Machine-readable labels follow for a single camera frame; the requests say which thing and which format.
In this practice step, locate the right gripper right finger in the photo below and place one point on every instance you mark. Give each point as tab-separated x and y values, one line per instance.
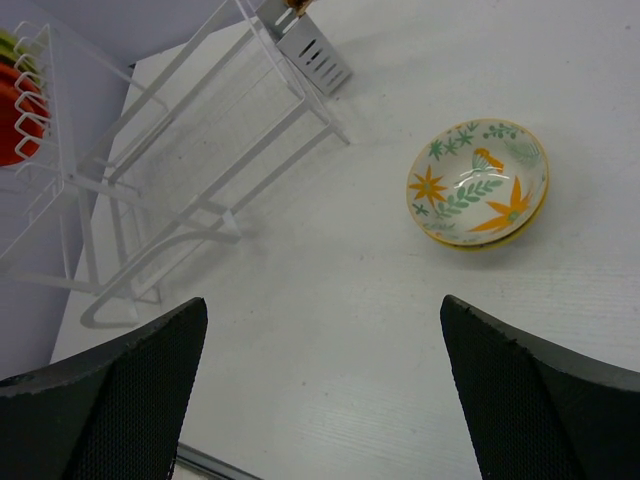
538	410

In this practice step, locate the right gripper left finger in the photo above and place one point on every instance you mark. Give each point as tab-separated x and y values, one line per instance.
114	411

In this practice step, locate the grey metal cutlery holder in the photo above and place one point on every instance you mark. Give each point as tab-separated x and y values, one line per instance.
301	41

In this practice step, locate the white wire dish rack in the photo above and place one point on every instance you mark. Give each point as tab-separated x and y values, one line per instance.
206	127

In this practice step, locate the green bowl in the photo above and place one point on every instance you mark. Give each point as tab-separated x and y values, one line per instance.
17	56

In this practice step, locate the floral leaf patterned bowl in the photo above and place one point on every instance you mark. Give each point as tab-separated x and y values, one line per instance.
481	148

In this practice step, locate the orange bowl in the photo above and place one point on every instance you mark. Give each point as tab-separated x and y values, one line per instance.
24	116

